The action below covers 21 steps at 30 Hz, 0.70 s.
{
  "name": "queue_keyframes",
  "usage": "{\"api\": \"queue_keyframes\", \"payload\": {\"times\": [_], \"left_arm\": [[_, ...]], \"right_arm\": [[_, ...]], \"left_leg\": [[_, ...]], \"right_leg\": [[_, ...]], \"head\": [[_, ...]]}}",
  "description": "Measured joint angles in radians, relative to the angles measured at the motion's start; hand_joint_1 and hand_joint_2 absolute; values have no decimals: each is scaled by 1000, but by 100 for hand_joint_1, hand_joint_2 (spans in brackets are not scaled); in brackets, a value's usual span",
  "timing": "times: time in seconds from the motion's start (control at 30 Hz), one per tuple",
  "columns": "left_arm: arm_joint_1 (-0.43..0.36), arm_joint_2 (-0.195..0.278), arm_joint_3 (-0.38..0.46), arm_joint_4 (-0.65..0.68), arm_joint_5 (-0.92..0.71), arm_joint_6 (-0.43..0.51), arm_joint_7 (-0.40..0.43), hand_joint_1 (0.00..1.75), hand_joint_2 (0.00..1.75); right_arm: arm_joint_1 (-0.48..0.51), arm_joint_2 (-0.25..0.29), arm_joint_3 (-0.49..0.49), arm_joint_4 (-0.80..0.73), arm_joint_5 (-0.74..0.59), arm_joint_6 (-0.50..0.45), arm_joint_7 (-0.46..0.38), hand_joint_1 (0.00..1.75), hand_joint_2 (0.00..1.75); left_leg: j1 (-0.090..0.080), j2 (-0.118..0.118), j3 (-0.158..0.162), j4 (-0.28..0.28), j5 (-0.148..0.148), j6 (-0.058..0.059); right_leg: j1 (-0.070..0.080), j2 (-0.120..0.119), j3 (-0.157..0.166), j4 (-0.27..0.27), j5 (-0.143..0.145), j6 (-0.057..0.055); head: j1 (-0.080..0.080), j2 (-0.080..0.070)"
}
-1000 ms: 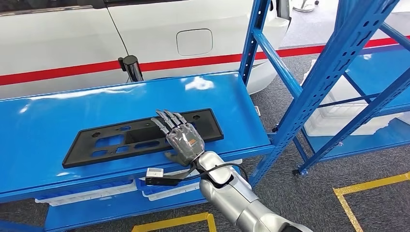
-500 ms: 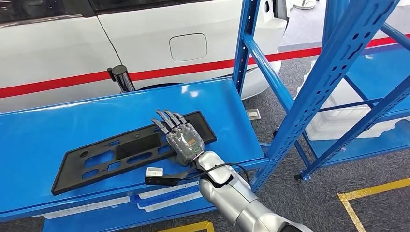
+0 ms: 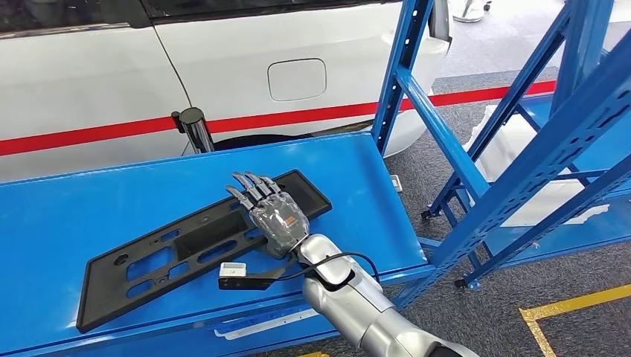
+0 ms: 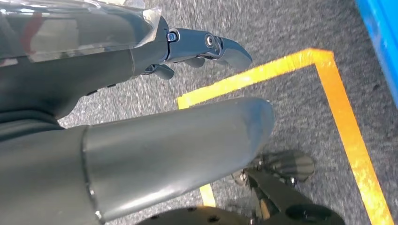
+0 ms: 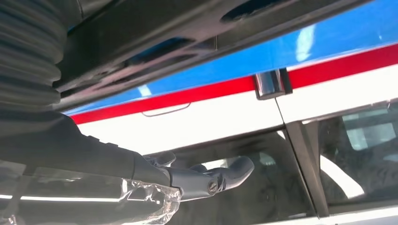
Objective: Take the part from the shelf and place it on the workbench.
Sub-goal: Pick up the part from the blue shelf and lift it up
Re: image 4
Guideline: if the blue metal shelf rack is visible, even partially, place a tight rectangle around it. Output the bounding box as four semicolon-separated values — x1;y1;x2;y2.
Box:
354;0;398;108

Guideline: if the black left robot foot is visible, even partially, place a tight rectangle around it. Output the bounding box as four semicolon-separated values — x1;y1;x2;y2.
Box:
137;150;346;225

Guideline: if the yellow floor tape square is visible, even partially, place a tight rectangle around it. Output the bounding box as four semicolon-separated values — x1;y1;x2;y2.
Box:
177;48;396;225

